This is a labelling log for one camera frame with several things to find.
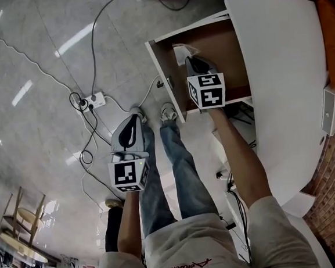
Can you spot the person's shoe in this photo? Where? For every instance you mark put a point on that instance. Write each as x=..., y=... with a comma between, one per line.
x=139, y=114
x=168, y=111

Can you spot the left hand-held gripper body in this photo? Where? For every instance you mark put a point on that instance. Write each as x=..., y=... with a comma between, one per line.
x=141, y=141

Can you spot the white power strip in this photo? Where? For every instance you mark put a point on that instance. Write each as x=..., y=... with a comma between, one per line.
x=94, y=100

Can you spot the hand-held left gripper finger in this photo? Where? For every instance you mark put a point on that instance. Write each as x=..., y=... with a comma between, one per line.
x=121, y=139
x=136, y=134

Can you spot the person's right shoe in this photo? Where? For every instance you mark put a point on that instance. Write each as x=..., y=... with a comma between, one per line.
x=168, y=111

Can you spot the person's grey shirt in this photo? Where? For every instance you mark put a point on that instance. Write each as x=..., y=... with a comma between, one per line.
x=194, y=244

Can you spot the orange cushion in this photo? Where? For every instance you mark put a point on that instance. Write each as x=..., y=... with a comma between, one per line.
x=334, y=43

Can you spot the white desk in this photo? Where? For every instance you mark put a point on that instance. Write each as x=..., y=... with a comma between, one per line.
x=282, y=76

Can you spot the small white packet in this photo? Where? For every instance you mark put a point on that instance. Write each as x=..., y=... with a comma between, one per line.
x=181, y=53

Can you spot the person's left shoe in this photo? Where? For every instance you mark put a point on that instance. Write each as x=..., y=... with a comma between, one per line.
x=139, y=114

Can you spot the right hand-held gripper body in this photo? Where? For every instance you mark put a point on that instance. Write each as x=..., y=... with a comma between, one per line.
x=208, y=97

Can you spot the person's right forearm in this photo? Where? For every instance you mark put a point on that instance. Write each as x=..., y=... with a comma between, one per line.
x=239, y=159

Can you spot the round wooden stool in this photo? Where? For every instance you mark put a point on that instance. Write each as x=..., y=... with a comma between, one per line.
x=20, y=248
x=29, y=217

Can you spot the white drawer with brown inside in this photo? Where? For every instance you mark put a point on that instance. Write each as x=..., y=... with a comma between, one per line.
x=221, y=44

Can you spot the person's blue jeans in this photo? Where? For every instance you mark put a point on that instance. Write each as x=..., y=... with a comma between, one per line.
x=185, y=172

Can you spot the white rectangular box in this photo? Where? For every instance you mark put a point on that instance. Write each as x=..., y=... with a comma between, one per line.
x=330, y=110

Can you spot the person's left forearm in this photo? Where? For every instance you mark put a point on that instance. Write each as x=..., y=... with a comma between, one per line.
x=128, y=221

